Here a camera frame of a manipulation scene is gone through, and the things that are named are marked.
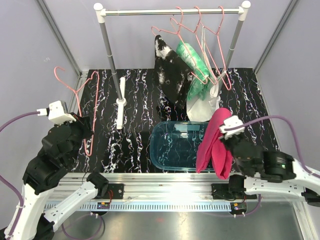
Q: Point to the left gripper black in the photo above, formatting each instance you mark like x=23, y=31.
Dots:
x=84, y=122

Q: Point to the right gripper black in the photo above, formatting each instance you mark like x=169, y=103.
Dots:
x=241, y=135

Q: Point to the magenta pink trousers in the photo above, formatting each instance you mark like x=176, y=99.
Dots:
x=212, y=149

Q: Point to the green white tie-dye trousers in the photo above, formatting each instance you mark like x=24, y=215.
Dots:
x=200, y=83

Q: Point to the black white patterned trousers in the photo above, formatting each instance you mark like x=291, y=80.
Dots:
x=171, y=73

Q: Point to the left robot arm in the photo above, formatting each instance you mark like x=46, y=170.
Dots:
x=58, y=154

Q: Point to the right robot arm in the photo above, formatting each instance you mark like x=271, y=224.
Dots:
x=270, y=172

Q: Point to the white grey clothes rack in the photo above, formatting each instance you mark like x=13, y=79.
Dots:
x=120, y=83

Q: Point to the black marble pattern mat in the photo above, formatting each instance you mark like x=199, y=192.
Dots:
x=127, y=150

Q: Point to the blue transparent plastic bin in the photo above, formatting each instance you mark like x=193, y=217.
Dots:
x=174, y=144

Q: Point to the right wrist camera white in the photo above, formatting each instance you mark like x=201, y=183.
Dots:
x=231, y=126

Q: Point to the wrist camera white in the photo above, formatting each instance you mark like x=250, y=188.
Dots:
x=57, y=113
x=231, y=126

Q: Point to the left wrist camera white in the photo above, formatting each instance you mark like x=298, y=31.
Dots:
x=57, y=113

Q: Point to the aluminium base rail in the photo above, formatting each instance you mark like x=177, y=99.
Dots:
x=170, y=192

